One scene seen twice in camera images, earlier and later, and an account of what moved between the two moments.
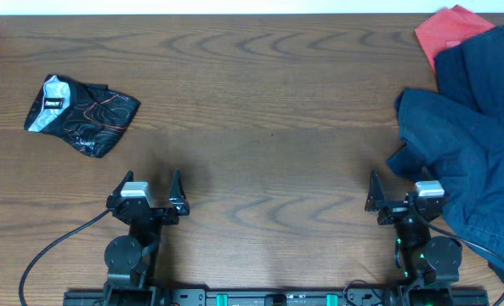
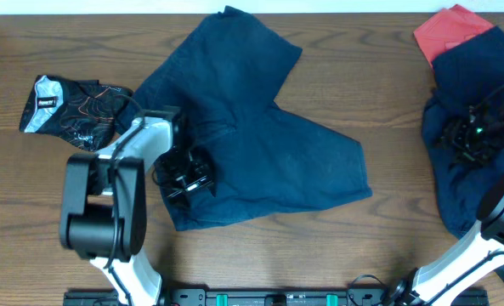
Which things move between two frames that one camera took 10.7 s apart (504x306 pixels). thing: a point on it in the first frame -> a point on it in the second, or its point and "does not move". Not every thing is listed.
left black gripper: x=157 y=210 -> x=190 y=183
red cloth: x=449 y=28 does not move
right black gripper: x=376 y=201 -> x=455 y=133
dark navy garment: x=485 y=74 does not move
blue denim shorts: x=478 y=159 -> x=223 y=76
